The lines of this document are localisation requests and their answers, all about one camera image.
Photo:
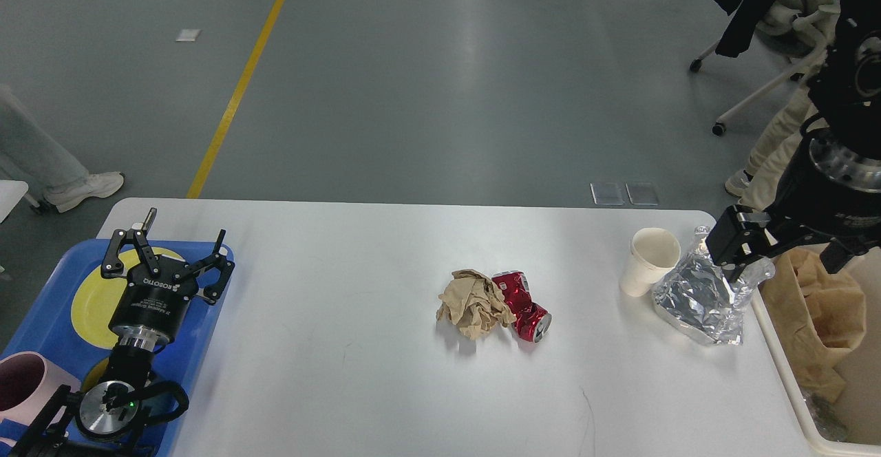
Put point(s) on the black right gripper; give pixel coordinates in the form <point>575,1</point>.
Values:
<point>829,188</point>

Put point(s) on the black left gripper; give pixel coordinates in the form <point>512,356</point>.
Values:
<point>150,305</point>

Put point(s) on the brown paper bag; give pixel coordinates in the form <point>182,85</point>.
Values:
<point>819,319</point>

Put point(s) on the crushed clear plastic bottle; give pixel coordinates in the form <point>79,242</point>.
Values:
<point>697,300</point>

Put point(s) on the white paper cup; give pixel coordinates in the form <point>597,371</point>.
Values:
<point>653,253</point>

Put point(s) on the pink ribbed mug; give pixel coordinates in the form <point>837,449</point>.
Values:
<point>28,381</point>

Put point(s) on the aluminium foil sheet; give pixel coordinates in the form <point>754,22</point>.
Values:
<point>822,412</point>

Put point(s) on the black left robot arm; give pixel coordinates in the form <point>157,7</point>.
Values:
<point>54,431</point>

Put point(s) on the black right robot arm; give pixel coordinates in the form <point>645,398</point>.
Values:
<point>845,91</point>

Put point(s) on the person in beige trousers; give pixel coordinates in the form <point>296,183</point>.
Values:
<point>756,185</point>

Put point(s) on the passer-by white shoe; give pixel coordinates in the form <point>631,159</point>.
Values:
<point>66,182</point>

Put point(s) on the white cart leg with caster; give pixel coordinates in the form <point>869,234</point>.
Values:
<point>37,205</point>

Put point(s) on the clear floor plate right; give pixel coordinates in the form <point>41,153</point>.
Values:
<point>642,194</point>

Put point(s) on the clear floor plate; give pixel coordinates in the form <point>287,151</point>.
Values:
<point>642,194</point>
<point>607,194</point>

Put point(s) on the small white side table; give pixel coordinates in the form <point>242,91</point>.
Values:
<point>12,191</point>

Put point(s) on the clear floor plate left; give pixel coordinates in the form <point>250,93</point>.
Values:
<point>607,194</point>

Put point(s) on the beige plastic bin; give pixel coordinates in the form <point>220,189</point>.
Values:
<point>858,406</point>

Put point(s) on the white wheeled chair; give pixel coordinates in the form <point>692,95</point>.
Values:
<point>798,30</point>

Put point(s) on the crushed red soda can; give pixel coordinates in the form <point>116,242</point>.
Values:
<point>532,321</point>

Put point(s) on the crumpled brown paper ball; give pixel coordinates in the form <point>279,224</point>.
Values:
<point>474,305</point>

